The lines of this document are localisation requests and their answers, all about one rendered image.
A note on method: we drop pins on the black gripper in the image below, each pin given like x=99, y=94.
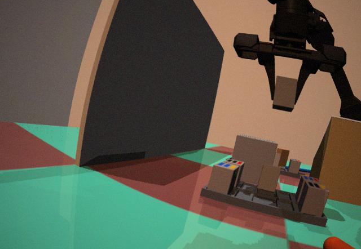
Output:
x=329, y=59

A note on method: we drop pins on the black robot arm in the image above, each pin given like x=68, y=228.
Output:
x=317, y=32

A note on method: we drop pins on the orange-red rounded cylinder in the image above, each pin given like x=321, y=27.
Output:
x=336, y=243

